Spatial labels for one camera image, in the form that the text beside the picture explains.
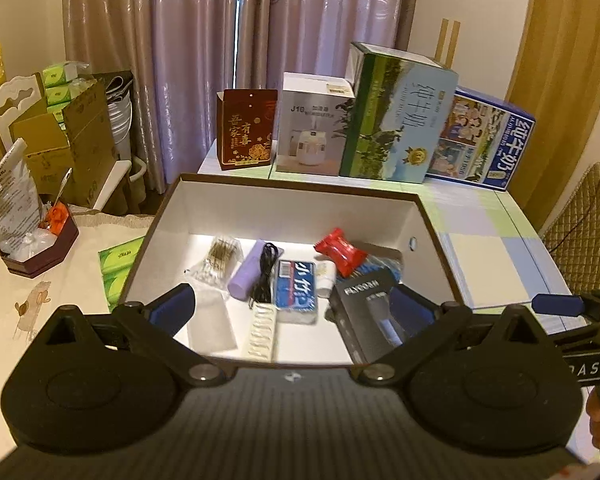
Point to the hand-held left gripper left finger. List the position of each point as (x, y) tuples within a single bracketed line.
[(172, 306)]

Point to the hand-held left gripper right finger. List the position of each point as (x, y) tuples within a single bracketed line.
[(411, 307)]

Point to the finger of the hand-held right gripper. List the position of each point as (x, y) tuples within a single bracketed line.
[(557, 305)]

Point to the translucent plastic case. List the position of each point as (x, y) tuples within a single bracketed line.
[(212, 320)]

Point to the black product box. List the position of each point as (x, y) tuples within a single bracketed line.
[(360, 310)]

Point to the grey blue knitted sock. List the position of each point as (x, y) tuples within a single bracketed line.
[(380, 266)]

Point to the bag of cotton swabs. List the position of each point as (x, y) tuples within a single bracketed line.
[(215, 260)]

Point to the purple tube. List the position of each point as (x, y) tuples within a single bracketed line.
[(245, 275)]

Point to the small white bottle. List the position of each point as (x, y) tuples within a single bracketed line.
[(326, 280)]

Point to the red candy wrapper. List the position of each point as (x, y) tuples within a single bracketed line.
[(340, 252)]

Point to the white plastic hair clip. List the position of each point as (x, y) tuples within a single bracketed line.
[(262, 332)]

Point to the blue tissue pack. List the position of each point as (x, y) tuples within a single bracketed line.
[(296, 290)]

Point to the brown cardboard box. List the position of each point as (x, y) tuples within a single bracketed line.
[(290, 210)]

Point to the green tissue pack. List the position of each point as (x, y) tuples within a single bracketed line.
[(117, 270)]

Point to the chair with quilted cover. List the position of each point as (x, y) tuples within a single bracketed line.
[(585, 225)]

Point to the beige tablecloth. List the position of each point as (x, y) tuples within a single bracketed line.
[(55, 295)]

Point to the dark red hexagonal box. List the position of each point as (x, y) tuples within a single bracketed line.
[(45, 255)]

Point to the blue milk carton box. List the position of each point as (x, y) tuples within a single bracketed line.
[(480, 140)]

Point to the plain cardboard carton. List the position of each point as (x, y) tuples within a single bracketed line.
[(75, 150)]

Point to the green milk carton box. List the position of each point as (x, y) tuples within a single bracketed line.
[(395, 120)]

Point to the dark red gift box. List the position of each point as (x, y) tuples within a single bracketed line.
[(245, 130)]

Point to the white plastic bag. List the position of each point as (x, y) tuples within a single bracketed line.
[(5, 200)]

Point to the white humidifier box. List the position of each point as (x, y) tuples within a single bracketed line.
[(310, 130)]

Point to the white paper bag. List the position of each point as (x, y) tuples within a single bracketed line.
[(114, 110)]

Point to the wooden door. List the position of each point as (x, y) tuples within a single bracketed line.
[(565, 75)]

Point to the stack of green tissue boxes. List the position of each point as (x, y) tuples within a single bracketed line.
[(62, 87)]

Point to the purple curtain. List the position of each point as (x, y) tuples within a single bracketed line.
[(190, 50)]

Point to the white chair back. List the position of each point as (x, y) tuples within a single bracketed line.
[(10, 105)]

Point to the wooden slat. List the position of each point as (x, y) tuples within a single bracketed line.
[(446, 42)]

